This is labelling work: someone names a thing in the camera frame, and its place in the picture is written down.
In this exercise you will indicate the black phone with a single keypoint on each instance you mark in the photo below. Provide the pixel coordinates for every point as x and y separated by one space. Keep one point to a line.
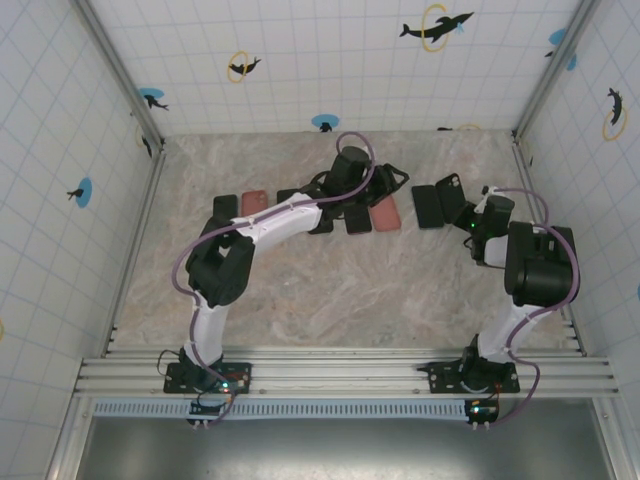
450 195

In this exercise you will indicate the light pink phone case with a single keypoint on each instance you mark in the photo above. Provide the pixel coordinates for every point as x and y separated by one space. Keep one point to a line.
255 200

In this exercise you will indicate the black smartphone blue edge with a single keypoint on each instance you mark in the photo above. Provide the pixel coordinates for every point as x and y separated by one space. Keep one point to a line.
225 205

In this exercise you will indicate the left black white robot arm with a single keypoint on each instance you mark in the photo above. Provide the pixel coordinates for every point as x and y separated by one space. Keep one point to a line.
280 222

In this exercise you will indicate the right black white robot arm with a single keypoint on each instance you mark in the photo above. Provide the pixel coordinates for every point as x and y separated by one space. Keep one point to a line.
542 280

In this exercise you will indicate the right black adapter board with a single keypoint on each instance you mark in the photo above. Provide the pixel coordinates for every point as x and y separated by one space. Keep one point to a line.
482 411

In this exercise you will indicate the black adapter board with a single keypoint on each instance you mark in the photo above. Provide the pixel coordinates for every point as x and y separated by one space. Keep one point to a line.
482 411
207 410

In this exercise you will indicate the grey metal sheet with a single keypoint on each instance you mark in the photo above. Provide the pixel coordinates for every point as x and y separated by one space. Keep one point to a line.
350 450

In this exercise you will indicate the left black adapter board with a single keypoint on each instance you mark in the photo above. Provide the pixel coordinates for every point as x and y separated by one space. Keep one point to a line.
207 410

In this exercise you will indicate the aluminium table side rail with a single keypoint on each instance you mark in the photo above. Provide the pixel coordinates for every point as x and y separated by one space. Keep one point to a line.
148 200
524 165

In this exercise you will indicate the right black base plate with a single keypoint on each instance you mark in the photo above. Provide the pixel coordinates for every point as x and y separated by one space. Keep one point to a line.
440 382

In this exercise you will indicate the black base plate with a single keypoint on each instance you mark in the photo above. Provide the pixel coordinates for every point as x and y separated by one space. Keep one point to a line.
440 382
170 380

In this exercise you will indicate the aluminium corner post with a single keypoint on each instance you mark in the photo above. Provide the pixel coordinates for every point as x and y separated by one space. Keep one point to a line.
555 65
120 75

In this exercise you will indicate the aluminium mounting rail beam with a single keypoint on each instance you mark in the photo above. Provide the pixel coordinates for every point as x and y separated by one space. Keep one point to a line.
340 372

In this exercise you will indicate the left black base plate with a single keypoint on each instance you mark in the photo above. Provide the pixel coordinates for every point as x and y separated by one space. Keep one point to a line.
170 380

